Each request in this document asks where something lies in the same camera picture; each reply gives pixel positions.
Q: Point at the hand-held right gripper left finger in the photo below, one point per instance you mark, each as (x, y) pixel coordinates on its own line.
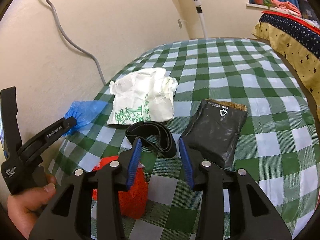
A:
(133, 162)

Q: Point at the green checked tablecloth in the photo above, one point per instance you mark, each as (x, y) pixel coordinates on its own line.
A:
(225, 67)

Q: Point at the black plastic packet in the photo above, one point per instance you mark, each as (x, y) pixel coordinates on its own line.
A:
(215, 130)

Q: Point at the blue plastic shoe cover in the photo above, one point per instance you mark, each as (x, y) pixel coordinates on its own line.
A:
(85, 112)

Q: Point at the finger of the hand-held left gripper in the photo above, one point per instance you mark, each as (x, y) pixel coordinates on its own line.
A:
(50, 135)
(11, 120)

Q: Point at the red plastic bag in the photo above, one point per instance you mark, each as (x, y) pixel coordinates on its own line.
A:
(135, 200)

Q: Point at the red blanket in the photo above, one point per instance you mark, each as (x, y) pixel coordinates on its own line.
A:
(280, 13)

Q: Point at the pink cloth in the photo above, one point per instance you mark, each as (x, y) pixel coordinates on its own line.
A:
(285, 5)

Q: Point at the person's left hand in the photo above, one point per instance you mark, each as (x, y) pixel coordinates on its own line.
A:
(25, 210)

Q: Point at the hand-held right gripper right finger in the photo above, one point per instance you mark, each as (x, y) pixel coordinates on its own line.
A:
(186, 165)

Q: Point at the white wall plug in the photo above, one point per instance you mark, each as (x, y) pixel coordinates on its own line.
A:
(180, 23)

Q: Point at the black elastic band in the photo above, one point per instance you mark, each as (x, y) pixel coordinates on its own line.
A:
(128, 132)

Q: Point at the white paper bag green print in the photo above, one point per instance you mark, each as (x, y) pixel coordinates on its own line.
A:
(140, 92)

